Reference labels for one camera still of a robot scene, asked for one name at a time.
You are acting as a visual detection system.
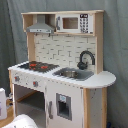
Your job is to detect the right red oven knob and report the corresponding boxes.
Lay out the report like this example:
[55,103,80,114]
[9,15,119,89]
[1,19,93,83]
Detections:
[33,81,38,87]

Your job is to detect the red oven knob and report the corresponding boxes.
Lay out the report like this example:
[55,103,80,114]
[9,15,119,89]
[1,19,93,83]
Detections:
[13,75,21,82]
[33,81,38,87]

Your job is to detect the toy microwave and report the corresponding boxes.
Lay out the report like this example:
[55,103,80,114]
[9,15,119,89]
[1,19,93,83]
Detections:
[56,14,94,34]

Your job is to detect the black stovetop red burners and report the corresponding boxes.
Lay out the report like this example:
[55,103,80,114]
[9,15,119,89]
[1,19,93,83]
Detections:
[21,61,57,72]

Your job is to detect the left red oven knob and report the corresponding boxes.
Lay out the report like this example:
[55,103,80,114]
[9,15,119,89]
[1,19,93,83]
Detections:
[13,75,21,82]

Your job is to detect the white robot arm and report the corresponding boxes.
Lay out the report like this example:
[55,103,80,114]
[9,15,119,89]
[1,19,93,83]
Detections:
[0,88,38,128]

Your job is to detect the black toy faucet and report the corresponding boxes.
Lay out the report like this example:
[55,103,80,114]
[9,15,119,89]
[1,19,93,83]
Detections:
[76,50,96,71]

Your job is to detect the grey toy sink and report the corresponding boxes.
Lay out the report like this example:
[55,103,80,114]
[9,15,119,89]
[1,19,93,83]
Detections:
[54,67,93,81]

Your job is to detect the wooden toy kitchen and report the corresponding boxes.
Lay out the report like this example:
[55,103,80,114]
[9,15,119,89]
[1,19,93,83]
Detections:
[9,10,116,128]

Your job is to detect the grey range hood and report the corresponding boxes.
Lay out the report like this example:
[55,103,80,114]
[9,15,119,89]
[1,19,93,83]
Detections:
[26,15,54,34]

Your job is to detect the white cabinet door dispenser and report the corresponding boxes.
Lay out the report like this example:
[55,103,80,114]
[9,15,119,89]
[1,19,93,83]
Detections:
[46,81,83,128]

